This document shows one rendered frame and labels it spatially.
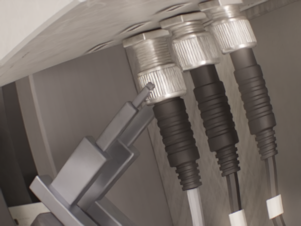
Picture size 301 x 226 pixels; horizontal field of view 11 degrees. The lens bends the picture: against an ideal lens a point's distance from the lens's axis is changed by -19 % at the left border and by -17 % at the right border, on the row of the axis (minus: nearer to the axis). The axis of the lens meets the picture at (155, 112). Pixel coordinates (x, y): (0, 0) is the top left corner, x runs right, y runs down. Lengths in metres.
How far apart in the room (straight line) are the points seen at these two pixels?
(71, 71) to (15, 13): 0.22
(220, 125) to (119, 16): 0.07
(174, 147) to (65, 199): 0.05
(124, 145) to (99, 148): 0.02
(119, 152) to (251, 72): 0.10
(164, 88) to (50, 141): 0.11
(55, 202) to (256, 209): 0.08
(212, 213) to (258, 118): 0.14
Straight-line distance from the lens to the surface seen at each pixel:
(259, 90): 0.60
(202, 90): 0.63
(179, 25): 0.63
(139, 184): 0.77
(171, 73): 0.67
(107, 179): 0.69
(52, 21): 0.52
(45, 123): 0.76
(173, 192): 0.77
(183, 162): 0.67
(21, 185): 1.64
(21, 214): 1.62
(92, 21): 0.57
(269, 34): 0.65
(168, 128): 0.67
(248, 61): 0.60
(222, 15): 0.60
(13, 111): 1.72
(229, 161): 0.63
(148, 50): 0.67
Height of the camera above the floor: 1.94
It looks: 40 degrees down
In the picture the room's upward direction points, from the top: 6 degrees clockwise
